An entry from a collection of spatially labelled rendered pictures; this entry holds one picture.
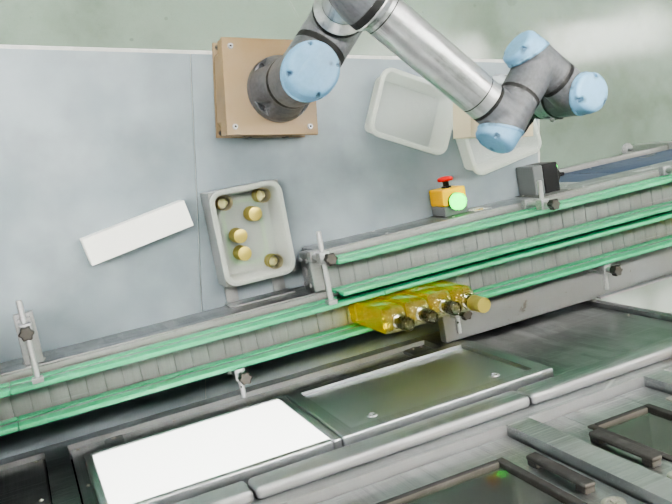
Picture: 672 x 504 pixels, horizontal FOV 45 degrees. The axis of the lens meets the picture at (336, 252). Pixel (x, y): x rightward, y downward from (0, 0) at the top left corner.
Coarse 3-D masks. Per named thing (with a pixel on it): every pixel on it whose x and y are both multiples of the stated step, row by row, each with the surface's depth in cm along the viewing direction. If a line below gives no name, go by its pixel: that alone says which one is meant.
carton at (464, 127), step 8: (456, 112) 181; (464, 112) 178; (456, 120) 181; (464, 120) 178; (472, 120) 176; (456, 128) 181; (464, 128) 178; (472, 128) 176; (528, 128) 181; (456, 136) 182; (464, 136) 179; (472, 136) 176; (528, 136) 183
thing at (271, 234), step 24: (216, 192) 185; (240, 192) 193; (216, 216) 186; (240, 216) 195; (264, 216) 197; (264, 240) 198; (288, 240) 192; (240, 264) 196; (264, 264) 198; (288, 264) 194
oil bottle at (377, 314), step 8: (352, 304) 192; (360, 304) 188; (368, 304) 185; (376, 304) 184; (384, 304) 182; (392, 304) 181; (352, 312) 193; (360, 312) 188; (368, 312) 184; (376, 312) 180; (384, 312) 177; (392, 312) 176; (400, 312) 177; (352, 320) 194; (360, 320) 190; (368, 320) 185; (376, 320) 181; (384, 320) 177; (392, 320) 176; (376, 328) 182; (384, 328) 178; (392, 328) 176
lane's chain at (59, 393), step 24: (600, 240) 222; (624, 240) 225; (648, 240) 228; (504, 264) 211; (528, 264) 214; (552, 264) 216; (336, 312) 194; (240, 336) 186; (264, 336) 188; (144, 360) 178; (168, 360) 180; (216, 360) 184; (72, 384) 173; (96, 384) 174; (120, 384) 176; (0, 408) 168; (24, 408) 169
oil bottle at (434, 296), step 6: (414, 288) 191; (420, 288) 190; (426, 288) 188; (432, 288) 187; (438, 288) 186; (414, 294) 187; (420, 294) 185; (426, 294) 183; (432, 294) 182; (438, 294) 181; (444, 294) 181; (432, 300) 180; (438, 300) 180; (450, 300) 181; (432, 306) 181; (438, 306) 180; (438, 312) 180
